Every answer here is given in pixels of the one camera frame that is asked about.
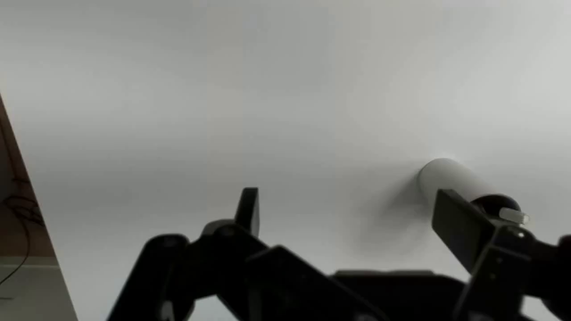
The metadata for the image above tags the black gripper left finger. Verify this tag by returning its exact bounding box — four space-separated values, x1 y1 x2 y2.
105 185 389 321

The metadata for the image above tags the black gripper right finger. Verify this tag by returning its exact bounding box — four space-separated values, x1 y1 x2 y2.
432 187 571 321

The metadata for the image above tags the white ceramic mug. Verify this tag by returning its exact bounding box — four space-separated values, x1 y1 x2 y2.
416 156 528 229

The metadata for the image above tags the thin black cable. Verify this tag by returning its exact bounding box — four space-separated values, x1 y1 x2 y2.
0 126 47 286

